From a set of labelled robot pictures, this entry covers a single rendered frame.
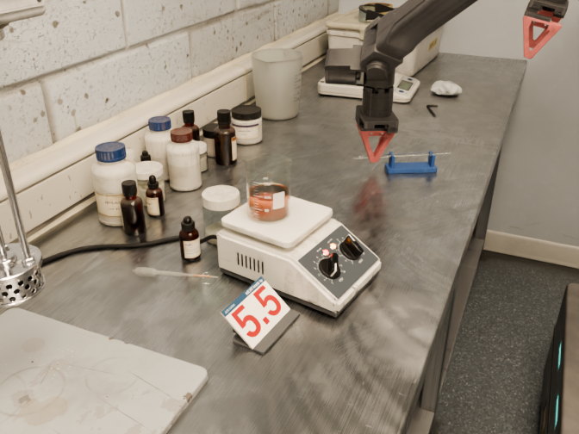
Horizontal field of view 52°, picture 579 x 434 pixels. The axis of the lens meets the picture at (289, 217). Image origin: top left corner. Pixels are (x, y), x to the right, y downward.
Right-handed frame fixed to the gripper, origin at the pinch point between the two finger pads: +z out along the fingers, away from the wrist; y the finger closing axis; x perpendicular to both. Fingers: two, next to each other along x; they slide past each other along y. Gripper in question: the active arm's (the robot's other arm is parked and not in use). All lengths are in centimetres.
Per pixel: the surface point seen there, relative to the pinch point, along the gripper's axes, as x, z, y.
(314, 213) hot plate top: -15.0, -5.8, 34.1
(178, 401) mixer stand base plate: -32, 2, 61
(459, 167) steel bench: 17.9, 3.0, -0.7
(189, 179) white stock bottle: -35.5, 0.4, 7.3
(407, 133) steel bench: 12.1, 2.9, -21.1
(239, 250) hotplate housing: -25.7, -2.6, 37.9
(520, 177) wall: 73, 46, -86
